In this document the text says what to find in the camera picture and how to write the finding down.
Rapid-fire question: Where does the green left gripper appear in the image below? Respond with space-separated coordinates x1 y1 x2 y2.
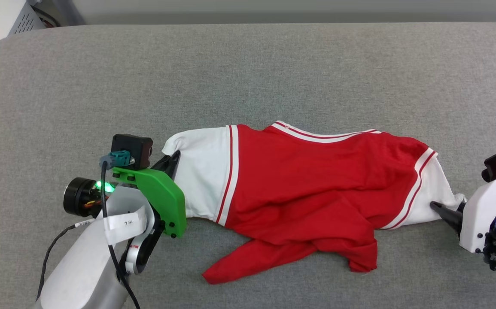
112 150 187 239

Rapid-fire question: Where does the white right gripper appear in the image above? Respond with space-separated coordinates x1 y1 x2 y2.
429 176 496 254

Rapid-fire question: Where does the red and white jersey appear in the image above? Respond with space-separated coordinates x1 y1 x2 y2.
161 121 468 285

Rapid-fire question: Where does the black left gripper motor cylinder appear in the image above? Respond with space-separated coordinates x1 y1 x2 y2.
63 177 115 218

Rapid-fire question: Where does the white partition panel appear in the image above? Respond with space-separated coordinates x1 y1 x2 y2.
74 0 496 14

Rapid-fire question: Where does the black left cable teal plug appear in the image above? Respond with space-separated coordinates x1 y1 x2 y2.
99 150 142 309

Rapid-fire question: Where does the thin black labelled arm cable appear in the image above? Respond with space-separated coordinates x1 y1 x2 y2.
36 218 97 302

